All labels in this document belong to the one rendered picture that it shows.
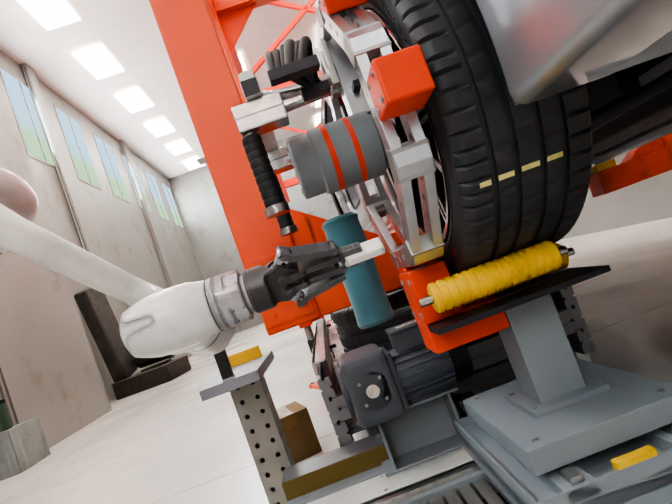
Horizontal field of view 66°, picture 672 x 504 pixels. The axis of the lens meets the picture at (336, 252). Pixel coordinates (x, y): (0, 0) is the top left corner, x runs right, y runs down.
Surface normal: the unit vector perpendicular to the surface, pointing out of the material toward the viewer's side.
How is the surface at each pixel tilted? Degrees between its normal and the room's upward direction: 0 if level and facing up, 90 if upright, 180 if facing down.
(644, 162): 90
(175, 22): 90
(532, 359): 90
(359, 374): 90
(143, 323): 78
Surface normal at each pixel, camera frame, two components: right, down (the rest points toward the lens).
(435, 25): -0.04, -0.25
